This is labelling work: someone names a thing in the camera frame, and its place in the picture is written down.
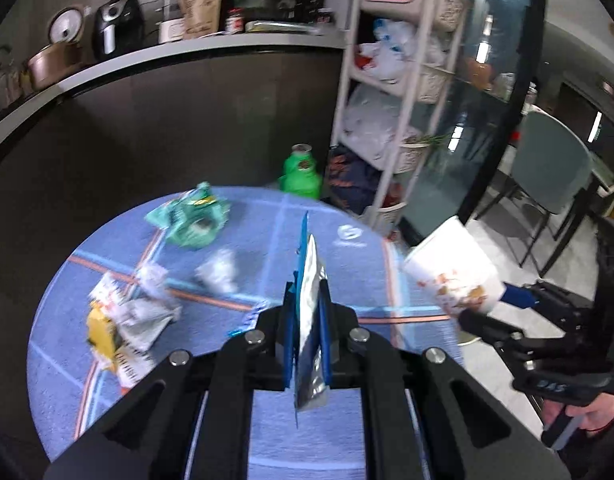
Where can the white paper cup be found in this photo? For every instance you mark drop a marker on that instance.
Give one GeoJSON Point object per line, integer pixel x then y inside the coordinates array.
{"type": "Point", "coordinates": [452, 270]}

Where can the gold rice cooker white lid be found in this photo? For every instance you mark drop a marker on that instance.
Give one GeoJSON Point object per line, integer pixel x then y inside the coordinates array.
{"type": "Point", "coordinates": [52, 65]}

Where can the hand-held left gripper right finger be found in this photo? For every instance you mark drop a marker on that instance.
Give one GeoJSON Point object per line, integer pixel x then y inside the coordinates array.
{"type": "Point", "coordinates": [325, 340]}

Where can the small red jar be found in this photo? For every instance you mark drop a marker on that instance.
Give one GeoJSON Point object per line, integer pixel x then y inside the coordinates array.
{"type": "Point", "coordinates": [234, 22]}

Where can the teal blue foil wrapper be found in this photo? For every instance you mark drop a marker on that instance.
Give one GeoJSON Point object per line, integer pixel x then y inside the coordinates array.
{"type": "Point", "coordinates": [309, 310]}

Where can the black air fryer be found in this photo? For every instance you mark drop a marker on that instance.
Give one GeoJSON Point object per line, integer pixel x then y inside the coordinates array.
{"type": "Point", "coordinates": [117, 25]}

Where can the person's right hand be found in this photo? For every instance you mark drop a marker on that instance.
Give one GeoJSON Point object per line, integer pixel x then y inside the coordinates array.
{"type": "Point", "coordinates": [594, 415]}

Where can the glass sliding door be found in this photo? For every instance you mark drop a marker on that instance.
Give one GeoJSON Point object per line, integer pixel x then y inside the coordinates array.
{"type": "Point", "coordinates": [467, 160]}

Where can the yellow white wrapper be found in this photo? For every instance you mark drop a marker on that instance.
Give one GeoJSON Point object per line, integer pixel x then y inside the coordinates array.
{"type": "Point", "coordinates": [137, 325]}

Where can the dark kitchen cabinet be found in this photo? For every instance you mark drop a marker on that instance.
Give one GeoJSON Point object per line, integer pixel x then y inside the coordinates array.
{"type": "Point", "coordinates": [162, 125]}

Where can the white orange crumpled wrapper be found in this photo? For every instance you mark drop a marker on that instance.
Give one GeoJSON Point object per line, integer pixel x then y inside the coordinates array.
{"type": "Point", "coordinates": [153, 282]}

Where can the grey green chair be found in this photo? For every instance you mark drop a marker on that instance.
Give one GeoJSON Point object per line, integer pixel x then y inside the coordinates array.
{"type": "Point", "coordinates": [552, 160]}

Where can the white blue plastic bags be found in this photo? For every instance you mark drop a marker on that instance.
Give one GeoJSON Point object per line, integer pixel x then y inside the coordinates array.
{"type": "Point", "coordinates": [392, 47]}

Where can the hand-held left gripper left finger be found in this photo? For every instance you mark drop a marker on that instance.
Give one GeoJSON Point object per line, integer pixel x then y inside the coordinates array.
{"type": "Point", "coordinates": [287, 340]}

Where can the navy bag with orange print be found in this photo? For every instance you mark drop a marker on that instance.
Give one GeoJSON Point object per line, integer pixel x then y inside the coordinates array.
{"type": "Point", "coordinates": [352, 180]}

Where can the white storage rack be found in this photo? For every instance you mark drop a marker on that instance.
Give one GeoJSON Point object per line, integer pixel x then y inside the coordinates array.
{"type": "Point", "coordinates": [432, 82]}

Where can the brown paper food bag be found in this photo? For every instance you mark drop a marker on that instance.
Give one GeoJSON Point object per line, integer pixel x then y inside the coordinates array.
{"type": "Point", "coordinates": [202, 7]}

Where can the flat green box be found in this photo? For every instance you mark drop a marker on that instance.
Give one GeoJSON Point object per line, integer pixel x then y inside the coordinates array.
{"type": "Point", "coordinates": [277, 27]}

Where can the green wrapper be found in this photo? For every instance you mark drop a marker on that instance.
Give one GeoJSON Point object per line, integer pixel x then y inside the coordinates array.
{"type": "Point", "coordinates": [192, 220]}

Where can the round table with blue cloth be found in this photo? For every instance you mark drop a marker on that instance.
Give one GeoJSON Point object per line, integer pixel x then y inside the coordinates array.
{"type": "Point", "coordinates": [197, 325]}

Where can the white plastic wrapper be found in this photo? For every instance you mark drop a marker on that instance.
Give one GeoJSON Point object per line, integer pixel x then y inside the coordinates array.
{"type": "Point", "coordinates": [217, 272]}

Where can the green plastic jug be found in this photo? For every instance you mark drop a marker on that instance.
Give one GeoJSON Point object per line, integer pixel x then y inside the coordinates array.
{"type": "Point", "coordinates": [299, 175]}

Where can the clear white plastic bags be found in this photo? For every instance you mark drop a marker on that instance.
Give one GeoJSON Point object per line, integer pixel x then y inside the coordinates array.
{"type": "Point", "coordinates": [367, 125]}

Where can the white stacked steamer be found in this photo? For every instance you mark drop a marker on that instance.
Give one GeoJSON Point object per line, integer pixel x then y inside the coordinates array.
{"type": "Point", "coordinates": [171, 30]}

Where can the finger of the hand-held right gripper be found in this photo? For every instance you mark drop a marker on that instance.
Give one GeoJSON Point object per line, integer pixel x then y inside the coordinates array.
{"type": "Point", "coordinates": [522, 296]}
{"type": "Point", "coordinates": [492, 330]}

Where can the steel kettle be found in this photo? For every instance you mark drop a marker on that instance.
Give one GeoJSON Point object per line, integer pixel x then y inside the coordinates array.
{"type": "Point", "coordinates": [4, 90]}

